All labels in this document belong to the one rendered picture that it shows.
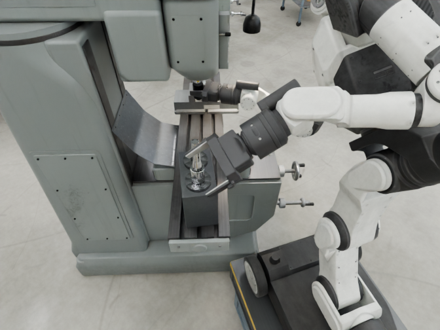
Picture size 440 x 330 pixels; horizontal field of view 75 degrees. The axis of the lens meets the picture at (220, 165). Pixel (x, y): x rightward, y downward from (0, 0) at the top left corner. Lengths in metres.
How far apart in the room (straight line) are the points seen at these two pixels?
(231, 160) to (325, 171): 2.20
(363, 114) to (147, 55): 0.77
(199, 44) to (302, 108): 0.61
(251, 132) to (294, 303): 1.02
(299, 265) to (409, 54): 1.09
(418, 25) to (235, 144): 0.41
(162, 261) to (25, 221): 1.22
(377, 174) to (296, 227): 1.55
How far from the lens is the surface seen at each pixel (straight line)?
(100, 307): 2.16
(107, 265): 2.09
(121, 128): 1.37
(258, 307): 1.61
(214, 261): 1.97
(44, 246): 2.53
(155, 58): 1.13
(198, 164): 0.91
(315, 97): 0.59
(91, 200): 1.63
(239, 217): 1.80
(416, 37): 0.69
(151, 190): 1.58
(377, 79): 0.83
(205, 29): 1.10
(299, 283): 1.51
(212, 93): 1.26
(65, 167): 1.48
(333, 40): 0.83
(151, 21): 1.08
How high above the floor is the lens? 1.93
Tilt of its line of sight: 47 degrees down
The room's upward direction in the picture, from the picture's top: straight up
